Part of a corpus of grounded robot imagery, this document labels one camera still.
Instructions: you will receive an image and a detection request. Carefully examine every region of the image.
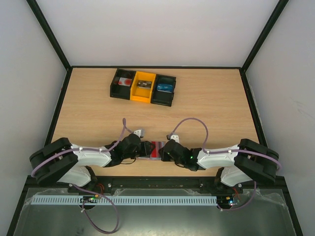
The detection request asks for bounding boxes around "red white credit card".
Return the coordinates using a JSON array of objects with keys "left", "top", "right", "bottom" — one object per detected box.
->
[{"left": 150, "top": 141, "right": 165, "bottom": 159}]

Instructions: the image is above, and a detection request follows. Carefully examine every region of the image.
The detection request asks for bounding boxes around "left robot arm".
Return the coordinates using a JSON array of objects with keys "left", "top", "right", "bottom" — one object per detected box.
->
[{"left": 30, "top": 133, "right": 156, "bottom": 187}]

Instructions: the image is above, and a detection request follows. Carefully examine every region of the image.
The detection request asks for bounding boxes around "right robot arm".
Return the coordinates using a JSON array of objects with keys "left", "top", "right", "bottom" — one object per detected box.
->
[{"left": 158, "top": 139, "right": 281, "bottom": 193}]

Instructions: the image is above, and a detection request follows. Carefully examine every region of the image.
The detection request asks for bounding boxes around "blue VIP card in bin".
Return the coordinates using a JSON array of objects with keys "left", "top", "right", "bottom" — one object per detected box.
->
[{"left": 157, "top": 84, "right": 173, "bottom": 93}]

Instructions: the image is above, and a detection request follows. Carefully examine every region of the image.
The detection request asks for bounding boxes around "grey VIP card in bin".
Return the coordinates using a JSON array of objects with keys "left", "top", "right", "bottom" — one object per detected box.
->
[{"left": 137, "top": 80, "right": 152, "bottom": 89}]

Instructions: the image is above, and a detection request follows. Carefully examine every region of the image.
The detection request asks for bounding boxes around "red white card in bin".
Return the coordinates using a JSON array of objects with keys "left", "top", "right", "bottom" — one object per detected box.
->
[{"left": 113, "top": 77, "right": 132, "bottom": 87}]

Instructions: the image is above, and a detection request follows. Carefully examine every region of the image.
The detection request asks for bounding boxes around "yellow middle bin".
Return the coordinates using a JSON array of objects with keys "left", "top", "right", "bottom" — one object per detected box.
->
[{"left": 130, "top": 71, "right": 157, "bottom": 103}]

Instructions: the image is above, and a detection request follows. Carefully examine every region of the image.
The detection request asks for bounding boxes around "black right bin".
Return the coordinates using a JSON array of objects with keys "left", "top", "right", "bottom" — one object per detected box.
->
[{"left": 151, "top": 74, "right": 176, "bottom": 107}]

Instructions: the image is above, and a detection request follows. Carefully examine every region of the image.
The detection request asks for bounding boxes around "black bin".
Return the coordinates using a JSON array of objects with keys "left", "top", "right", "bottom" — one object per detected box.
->
[
  {"left": 151, "top": 74, "right": 176, "bottom": 107},
  {"left": 110, "top": 69, "right": 136, "bottom": 100}
]

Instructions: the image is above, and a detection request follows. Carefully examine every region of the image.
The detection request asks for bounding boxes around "black left bin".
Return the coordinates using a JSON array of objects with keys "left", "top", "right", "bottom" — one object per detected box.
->
[{"left": 110, "top": 69, "right": 136, "bottom": 100}]

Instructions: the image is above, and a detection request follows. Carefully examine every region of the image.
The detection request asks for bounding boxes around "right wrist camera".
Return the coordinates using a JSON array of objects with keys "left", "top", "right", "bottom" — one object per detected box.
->
[{"left": 166, "top": 134, "right": 180, "bottom": 143}]

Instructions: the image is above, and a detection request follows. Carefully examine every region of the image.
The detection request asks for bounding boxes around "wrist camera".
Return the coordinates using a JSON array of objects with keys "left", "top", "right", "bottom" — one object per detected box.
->
[
  {"left": 133, "top": 128, "right": 145, "bottom": 138},
  {"left": 166, "top": 134, "right": 180, "bottom": 143}
]

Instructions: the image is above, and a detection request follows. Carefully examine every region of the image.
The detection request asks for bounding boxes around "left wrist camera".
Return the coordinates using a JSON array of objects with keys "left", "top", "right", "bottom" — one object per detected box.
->
[{"left": 133, "top": 128, "right": 145, "bottom": 138}]

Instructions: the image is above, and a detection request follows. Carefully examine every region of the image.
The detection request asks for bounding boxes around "light blue slotted cable duct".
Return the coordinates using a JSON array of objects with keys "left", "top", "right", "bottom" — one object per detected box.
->
[{"left": 31, "top": 195, "right": 217, "bottom": 206}]

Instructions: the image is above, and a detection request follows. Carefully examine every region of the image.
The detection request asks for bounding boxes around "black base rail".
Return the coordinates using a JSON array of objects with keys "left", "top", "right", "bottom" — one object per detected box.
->
[{"left": 22, "top": 176, "right": 288, "bottom": 196}]

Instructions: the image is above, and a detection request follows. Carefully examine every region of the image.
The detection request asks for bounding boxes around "black enclosure frame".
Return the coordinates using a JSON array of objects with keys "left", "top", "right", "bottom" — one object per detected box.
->
[{"left": 7, "top": 0, "right": 303, "bottom": 236}]

